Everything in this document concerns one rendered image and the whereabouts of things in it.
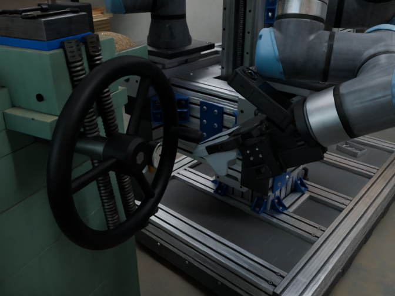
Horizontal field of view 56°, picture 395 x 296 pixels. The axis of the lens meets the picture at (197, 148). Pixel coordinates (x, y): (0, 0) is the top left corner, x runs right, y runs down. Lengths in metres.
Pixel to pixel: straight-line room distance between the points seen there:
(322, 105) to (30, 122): 0.40
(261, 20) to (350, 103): 0.71
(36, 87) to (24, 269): 0.33
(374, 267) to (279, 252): 0.49
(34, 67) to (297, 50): 0.37
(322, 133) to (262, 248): 0.84
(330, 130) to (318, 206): 1.06
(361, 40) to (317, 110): 0.13
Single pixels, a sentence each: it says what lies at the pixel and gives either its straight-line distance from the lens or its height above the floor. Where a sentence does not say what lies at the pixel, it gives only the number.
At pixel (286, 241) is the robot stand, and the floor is 0.21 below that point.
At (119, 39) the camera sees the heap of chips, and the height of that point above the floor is 0.92.
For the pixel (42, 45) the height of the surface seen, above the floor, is 0.97.
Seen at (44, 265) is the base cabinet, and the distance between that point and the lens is 0.78.
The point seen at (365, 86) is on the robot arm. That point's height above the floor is 0.93.
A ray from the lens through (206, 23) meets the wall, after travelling 4.09.
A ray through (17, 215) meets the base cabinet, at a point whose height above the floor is 0.69.
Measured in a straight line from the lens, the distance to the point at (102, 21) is 1.00.
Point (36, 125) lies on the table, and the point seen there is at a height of 0.86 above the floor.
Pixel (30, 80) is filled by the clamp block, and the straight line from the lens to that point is 0.58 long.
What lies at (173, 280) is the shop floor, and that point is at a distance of 1.48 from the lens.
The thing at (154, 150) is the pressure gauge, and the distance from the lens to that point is 0.86.
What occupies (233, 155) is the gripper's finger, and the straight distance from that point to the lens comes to 0.58.
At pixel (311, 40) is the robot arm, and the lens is 0.58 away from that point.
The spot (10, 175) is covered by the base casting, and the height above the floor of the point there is 0.77.
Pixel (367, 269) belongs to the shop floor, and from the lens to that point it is 1.66.
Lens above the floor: 1.07
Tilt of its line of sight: 27 degrees down
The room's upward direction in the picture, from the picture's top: straight up
